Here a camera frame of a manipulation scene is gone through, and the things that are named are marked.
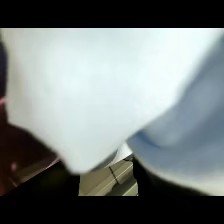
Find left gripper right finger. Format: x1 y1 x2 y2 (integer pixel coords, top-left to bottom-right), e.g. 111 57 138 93
131 155 204 197

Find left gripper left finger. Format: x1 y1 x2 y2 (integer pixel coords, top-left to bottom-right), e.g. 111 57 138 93
5 161 81 197

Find white garment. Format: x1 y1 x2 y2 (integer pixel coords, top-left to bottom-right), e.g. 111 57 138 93
0 28 224 197

